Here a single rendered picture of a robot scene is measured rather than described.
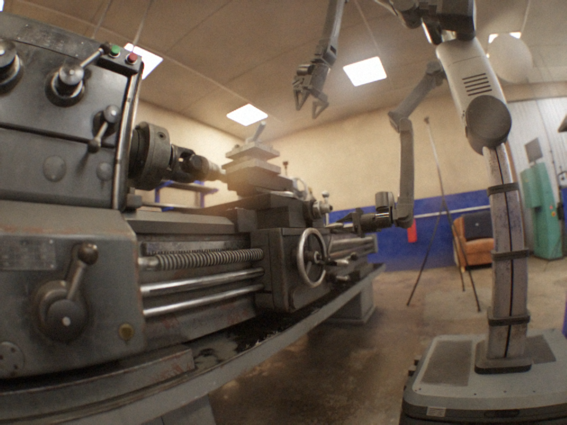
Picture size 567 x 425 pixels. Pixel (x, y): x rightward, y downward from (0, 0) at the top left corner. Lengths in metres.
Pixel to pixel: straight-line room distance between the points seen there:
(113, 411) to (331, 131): 5.74
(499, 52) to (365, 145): 3.29
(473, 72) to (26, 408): 1.43
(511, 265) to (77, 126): 1.20
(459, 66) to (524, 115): 5.08
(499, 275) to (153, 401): 0.94
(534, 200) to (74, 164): 4.80
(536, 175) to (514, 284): 3.88
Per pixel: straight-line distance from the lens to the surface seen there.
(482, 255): 4.36
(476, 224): 4.59
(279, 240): 0.82
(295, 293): 0.86
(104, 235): 0.47
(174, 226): 0.71
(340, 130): 5.73
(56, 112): 0.63
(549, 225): 4.55
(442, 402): 0.83
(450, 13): 0.88
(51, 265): 0.45
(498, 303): 0.89
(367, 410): 1.18
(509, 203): 0.87
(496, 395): 0.84
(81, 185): 0.60
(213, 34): 3.56
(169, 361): 0.70
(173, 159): 0.96
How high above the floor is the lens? 0.75
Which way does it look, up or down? 7 degrees up
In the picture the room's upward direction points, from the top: 4 degrees counter-clockwise
